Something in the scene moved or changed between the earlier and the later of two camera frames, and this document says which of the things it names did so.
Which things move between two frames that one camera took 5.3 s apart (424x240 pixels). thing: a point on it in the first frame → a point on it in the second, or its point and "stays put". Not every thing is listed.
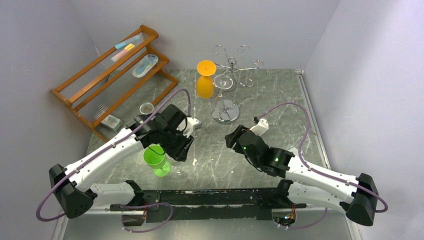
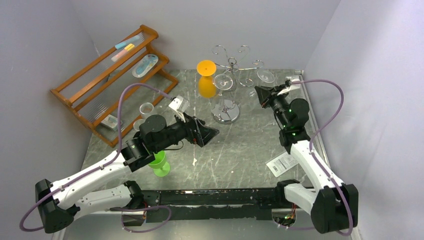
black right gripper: [234, 139] → [269, 97]
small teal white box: [112, 122] stays put
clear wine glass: [178, 168] → [265, 78]
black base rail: [161, 205] stays put
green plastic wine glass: [154, 156] stays put
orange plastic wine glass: [205, 85] stays put
